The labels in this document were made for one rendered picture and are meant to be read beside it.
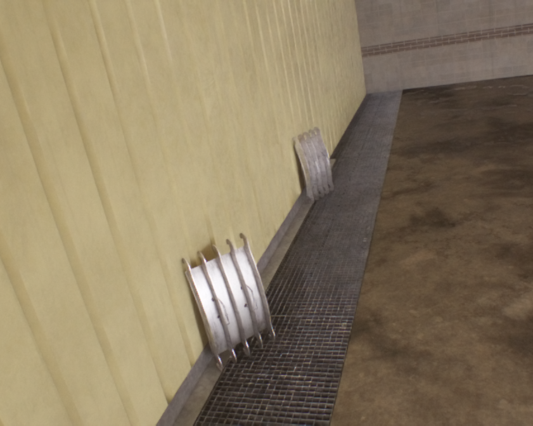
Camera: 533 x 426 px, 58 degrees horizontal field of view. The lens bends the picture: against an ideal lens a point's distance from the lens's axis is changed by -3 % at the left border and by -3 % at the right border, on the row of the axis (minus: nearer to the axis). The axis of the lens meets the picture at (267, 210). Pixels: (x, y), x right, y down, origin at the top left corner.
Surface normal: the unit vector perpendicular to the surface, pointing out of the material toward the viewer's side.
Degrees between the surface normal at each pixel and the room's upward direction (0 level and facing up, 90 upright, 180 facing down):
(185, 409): 0
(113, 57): 90
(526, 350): 0
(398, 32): 90
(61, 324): 93
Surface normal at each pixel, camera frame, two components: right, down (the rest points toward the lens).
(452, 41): -0.28, 0.39
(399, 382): -0.18, -0.92
